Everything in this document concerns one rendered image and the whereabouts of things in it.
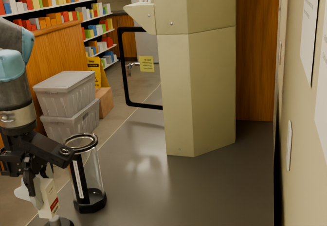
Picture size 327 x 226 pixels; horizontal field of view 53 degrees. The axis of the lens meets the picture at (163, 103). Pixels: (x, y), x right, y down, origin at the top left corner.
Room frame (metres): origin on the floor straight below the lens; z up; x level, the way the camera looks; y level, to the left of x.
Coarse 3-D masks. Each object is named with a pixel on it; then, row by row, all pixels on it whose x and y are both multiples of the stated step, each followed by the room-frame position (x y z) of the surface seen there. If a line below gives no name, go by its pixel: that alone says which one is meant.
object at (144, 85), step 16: (128, 32) 1.55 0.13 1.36; (144, 32) 1.51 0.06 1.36; (128, 48) 1.56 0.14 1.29; (144, 48) 1.52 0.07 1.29; (128, 64) 1.56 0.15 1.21; (144, 64) 1.52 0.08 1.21; (128, 80) 1.57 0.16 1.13; (144, 80) 1.53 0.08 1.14; (160, 80) 1.48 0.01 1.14; (144, 96) 1.53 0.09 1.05; (160, 96) 1.49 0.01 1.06
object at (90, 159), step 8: (72, 136) 0.91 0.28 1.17; (80, 136) 0.91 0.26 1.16; (88, 136) 0.91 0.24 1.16; (96, 136) 0.89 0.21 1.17; (64, 144) 0.86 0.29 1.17; (72, 144) 0.90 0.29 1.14; (80, 144) 0.91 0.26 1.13; (88, 144) 0.84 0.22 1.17; (80, 152) 0.82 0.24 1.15; (88, 152) 0.84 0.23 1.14; (96, 152) 0.87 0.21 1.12; (88, 160) 0.84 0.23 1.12; (96, 160) 0.86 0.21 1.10; (88, 168) 0.83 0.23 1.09; (96, 168) 0.85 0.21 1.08; (88, 176) 0.83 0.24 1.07; (96, 176) 0.85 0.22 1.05; (72, 184) 0.85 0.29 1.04; (88, 184) 0.83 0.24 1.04; (96, 184) 0.85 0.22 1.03; (88, 192) 0.83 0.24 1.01; (96, 192) 0.84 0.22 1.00; (96, 200) 0.84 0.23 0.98
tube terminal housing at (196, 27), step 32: (160, 0) 1.13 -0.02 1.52; (192, 0) 1.12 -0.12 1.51; (224, 0) 1.17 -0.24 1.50; (160, 32) 1.14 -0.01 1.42; (192, 32) 1.11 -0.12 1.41; (224, 32) 1.17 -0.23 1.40; (160, 64) 1.14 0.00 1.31; (192, 64) 1.11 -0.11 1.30; (224, 64) 1.17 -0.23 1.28; (192, 96) 1.11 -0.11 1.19; (224, 96) 1.17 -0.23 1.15; (192, 128) 1.11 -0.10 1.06; (224, 128) 1.17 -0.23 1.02
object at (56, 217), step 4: (56, 216) 0.74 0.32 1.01; (52, 220) 0.73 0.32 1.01; (56, 220) 0.73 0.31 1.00; (60, 220) 0.76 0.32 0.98; (64, 220) 0.76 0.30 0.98; (68, 220) 0.76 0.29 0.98; (48, 224) 0.75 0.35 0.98; (52, 224) 0.73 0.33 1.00; (56, 224) 0.73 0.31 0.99; (60, 224) 0.74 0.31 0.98; (64, 224) 0.74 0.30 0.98; (68, 224) 0.74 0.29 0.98; (72, 224) 0.75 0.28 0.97
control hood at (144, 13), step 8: (128, 8) 1.17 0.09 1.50; (136, 8) 1.16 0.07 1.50; (144, 8) 1.15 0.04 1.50; (152, 8) 1.14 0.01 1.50; (136, 16) 1.16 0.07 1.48; (144, 16) 1.15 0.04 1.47; (152, 16) 1.15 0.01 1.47; (144, 24) 1.16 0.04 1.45; (152, 24) 1.15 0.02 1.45; (152, 32) 1.15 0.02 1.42
